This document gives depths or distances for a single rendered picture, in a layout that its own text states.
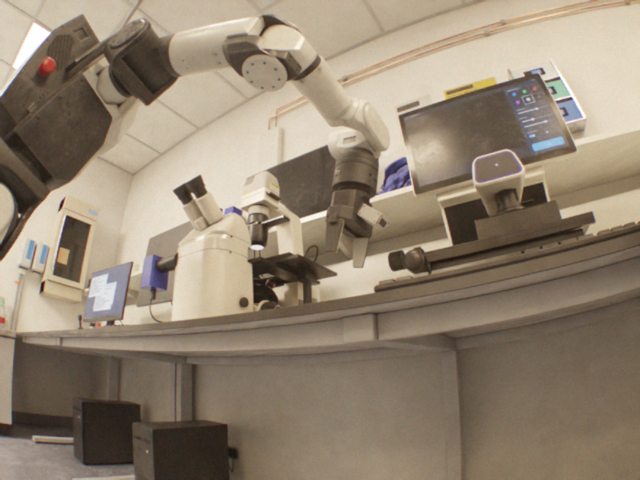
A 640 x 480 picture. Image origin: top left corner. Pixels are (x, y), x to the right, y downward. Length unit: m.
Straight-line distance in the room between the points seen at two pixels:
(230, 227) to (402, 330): 0.51
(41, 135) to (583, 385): 1.59
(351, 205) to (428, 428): 0.95
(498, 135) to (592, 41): 1.39
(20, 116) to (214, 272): 0.54
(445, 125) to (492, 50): 1.21
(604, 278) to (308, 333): 0.45
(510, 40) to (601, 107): 0.67
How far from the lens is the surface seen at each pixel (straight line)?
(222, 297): 0.78
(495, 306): 0.47
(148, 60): 0.72
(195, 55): 0.64
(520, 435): 1.31
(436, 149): 0.93
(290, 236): 1.17
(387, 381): 1.36
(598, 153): 1.36
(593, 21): 2.36
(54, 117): 0.71
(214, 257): 0.81
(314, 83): 0.61
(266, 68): 0.57
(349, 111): 0.65
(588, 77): 1.98
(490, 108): 0.97
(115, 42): 0.72
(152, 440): 1.47
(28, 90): 0.71
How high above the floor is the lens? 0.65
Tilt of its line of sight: 22 degrees up
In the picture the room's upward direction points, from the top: 2 degrees counter-clockwise
